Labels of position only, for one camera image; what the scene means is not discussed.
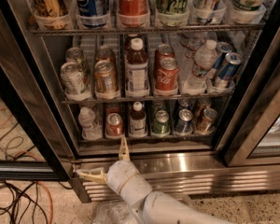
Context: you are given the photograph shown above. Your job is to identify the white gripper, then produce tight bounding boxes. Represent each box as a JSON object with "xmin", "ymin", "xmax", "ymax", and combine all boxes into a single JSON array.
[{"xmin": 76, "ymin": 137, "xmax": 152, "ymax": 206}]

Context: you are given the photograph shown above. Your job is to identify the clear water bottle bottom shelf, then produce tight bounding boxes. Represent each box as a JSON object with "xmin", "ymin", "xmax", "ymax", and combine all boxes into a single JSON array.
[{"xmin": 78, "ymin": 107, "xmax": 102, "ymax": 141}]

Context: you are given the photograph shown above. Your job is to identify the clear water bottle shelf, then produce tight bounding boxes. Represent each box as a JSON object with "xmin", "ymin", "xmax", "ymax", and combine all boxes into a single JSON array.
[
  {"xmin": 182, "ymin": 39, "xmax": 217, "ymax": 95},
  {"xmin": 78, "ymin": 107, "xmax": 102, "ymax": 141}
]

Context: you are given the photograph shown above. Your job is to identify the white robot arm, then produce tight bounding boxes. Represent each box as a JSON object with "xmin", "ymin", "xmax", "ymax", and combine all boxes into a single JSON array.
[{"xmin": 76, "ymin": 137, "xmax": 232, "ymax": 224}]

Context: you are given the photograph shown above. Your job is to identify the red can bottom shelf front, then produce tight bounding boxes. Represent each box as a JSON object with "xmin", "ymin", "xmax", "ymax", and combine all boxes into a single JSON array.
[{"xmin": 106, "ymin": 113, "xmax": 123, "ymax": 138}]

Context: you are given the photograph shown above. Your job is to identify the brown juice bottle bottom shelf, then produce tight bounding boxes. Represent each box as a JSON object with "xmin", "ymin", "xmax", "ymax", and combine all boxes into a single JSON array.
[{"xmin": 129, "ymin": 102, "xmax": 147, "ymax": 138}]

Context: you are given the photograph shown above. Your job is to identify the brown juice bottle shelf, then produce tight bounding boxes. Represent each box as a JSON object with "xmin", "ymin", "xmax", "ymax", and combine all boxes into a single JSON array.
[
  {"xmin": 129, "ymin": 102, "xmax": 147, "ymax": 138},
  {"xmin": 125, "ymin": 38, "xmax": 149, "ymax": 97}
]

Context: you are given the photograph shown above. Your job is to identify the green can bottom shelf front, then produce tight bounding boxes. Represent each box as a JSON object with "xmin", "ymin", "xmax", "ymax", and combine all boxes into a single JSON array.
[{"xmin": 152, "ymin": 110, "xmax": 170, "ymax": 136}]

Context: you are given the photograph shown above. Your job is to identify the blue can bottom shelf front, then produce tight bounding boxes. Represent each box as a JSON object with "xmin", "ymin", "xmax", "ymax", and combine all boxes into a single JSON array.
[{"xmin": 174, "ymin": 109, "xmax": 193, "ymax": 134}]

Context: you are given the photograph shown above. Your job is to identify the orange can middle shelf front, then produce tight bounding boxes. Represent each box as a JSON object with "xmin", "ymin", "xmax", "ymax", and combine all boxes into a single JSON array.
[{"xmin": 94, "ymin": 60, "xmax": 119, "ymax": 95}]

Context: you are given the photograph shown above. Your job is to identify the orange can shelf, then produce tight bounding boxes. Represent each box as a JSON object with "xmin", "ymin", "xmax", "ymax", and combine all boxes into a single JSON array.
[
  {"xmin": 95, "ymin": 46, "xmax": 116, "ymax": 63},
  {"xmin": 94, "ymin": 60, "xmax": 119, "ymax": 95}
]

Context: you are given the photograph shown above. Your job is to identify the blue can bottom shelf rear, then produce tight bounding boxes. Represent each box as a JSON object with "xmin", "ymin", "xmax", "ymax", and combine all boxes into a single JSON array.
[{"xmin": 174, "ymin": 99, "xmax": 191, "ymax": 114}]

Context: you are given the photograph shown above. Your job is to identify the silver can middle shelf front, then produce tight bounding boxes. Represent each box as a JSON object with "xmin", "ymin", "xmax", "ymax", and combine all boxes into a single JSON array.
[{"xmin": 61, "ymin": 62, "xmax": 91, "ymax": 101}]

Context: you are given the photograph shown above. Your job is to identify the silver can shelf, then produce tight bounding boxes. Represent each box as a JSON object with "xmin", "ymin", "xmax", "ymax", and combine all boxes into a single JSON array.
[
  {"xmin": 65, "ymin": 47, "xmax": 85, "ymax": 66},
  {"xmin": 61, "ymin": 62, "xmax": 91, "ymax": 101}
]

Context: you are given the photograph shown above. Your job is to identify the gold can bottom shelf front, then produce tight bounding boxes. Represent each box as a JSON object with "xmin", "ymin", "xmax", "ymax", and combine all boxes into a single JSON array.
[{"xmin": 196, "ymin": 108, "xmax": 217, "ymax": 134}]

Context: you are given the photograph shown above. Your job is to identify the gold can shelf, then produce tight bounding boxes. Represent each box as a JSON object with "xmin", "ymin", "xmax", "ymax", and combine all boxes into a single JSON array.
[
  {"xmin": 196, "ymin": 108, "xmax": 217, "ymax": 134},
  {"xmin": 193, "ymin": 97, "xmax": 211, "ymax": 118}
]

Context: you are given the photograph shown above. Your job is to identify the brown juice bottle middle shelf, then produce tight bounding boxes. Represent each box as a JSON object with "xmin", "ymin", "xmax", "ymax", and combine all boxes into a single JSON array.
[{"xmin": 125, "ymin": 38, "xmax": 149, "ymax": 97}]

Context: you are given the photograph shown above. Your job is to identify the gold can bottom shelf rear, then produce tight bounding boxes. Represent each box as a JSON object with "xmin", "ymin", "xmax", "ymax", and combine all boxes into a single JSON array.
[{"xmin": 193, "ymin": 97, "xmax": 211, "ymax": 118}]

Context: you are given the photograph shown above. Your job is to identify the orange can middle shelf rear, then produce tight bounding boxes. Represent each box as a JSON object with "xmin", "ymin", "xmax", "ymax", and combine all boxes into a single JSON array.
[{"xmin": 95, "ymin": 46, "xmax": 116, "ymax": 63}]

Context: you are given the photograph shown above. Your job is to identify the silver can middle shelf rear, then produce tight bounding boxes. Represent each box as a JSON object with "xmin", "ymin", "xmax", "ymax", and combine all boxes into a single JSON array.
[{"xmin": 65, "ymin": 47, "xmax": 85, "ymax": 66}]

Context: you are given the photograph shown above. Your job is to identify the stainless steel fridge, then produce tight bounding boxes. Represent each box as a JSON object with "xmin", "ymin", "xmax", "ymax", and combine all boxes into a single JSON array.
[{"xmin": 0, "ymin": 0, "xmax": 280, "ymax": 203}]

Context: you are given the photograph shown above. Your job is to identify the clear water bottle middle shelf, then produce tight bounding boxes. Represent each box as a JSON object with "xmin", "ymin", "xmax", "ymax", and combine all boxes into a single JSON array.
[{"xmin": 182, "ymin": 39, "xmax": 217, "ymax": 95}]

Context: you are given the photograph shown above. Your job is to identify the blue pepsi can top shelf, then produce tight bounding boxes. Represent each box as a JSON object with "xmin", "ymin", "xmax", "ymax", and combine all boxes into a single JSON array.
[{"xmin": 77, "ymin": 0, "xmax": 109, "ymax": 28}]

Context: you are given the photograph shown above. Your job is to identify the red cola can top shelf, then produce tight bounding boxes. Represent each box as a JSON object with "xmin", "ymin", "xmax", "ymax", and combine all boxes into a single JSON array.
[{"xmin": 119, "ymin": 0, "xmax": 148, "ymax": 27}]

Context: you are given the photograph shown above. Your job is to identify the yellow can top shelf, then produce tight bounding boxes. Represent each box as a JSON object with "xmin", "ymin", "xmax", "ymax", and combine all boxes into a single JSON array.
[{"xmin": 35, "ymin": 0, "xmax": 68, "ymax": 18}]

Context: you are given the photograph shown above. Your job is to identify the clear plastic bag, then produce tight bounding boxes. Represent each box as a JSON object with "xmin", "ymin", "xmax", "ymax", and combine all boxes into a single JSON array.
[{"xmin": 92, "ymin": 191, "xmax": 194, "ymax": 224}]

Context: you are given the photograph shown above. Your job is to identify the red cola can middle front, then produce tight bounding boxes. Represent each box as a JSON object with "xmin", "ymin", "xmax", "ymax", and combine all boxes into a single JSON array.
[{"xmin": 155, "ymin": 57, "xmax": 178, "ymax": 91}]

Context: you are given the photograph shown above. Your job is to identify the red cola can middle rear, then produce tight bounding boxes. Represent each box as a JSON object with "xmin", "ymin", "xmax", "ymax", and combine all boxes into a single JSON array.
[{"xmin": 155, "ymin": 44, "xmax": 175, "ymax": 66}]

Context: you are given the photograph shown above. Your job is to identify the blue slim can middle front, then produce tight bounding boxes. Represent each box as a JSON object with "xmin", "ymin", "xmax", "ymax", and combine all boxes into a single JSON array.
[{"xmin": 214, "ymin": 52, "xmax": 243, "ymax": 89}]

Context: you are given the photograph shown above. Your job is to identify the blue slim can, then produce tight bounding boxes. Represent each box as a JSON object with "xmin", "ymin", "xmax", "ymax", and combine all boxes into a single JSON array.
[
  {"xmin": 207, "ymin": 42, "xmax": 232, "ymax": 79},
  {"xmin": 214, "ymin": 52, "xmax": 243, "ymax": 89}
]

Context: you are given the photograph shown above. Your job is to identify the blue slim can middle rear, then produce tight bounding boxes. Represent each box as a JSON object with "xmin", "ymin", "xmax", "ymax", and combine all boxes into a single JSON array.
[{"xmin": 207, "ymin": 42, "xmax": 232, "ymax": 79}]

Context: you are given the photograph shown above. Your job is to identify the black and orange floor cables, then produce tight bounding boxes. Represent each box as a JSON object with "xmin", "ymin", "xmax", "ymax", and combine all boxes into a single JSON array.
[{"xmin": 0, "ymin": 106, "xmax": 73, "ymax": 224}]

